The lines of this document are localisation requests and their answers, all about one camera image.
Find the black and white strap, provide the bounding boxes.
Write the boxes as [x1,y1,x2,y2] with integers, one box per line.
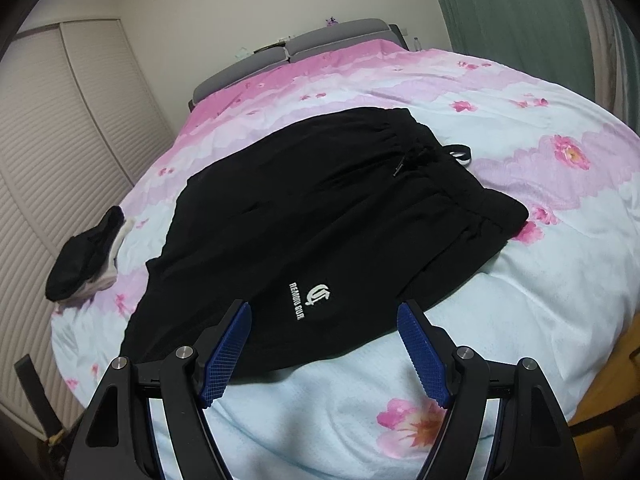
[447,143,474,168]

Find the white louvered closet door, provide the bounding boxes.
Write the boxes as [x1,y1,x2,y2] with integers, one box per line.
[60,19,181,196]
[0,25,146,426]

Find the folded black garment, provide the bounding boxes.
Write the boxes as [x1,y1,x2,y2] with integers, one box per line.
[45,206,126,303]

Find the black bar with yellow tie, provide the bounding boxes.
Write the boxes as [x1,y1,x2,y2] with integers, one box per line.
[14,354,69,447]

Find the green curtain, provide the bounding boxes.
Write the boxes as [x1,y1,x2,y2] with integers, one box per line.
[422,0,640,126]

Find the pink floral bedsheet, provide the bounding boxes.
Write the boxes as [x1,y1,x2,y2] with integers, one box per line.
[50,37,640,480]

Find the flat box on headboard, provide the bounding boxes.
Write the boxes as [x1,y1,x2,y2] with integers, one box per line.
[252,40,292,57]

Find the black pants with large logo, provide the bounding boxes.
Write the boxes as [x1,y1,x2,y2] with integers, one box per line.
[120,106,530,376]

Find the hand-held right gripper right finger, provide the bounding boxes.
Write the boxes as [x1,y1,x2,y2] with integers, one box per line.
[396,299,583,480]

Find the grey padded headboard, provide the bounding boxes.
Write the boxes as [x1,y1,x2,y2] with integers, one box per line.
[187,18,401,113]

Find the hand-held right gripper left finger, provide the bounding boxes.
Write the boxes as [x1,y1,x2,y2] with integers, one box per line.
[60,299,252,480]

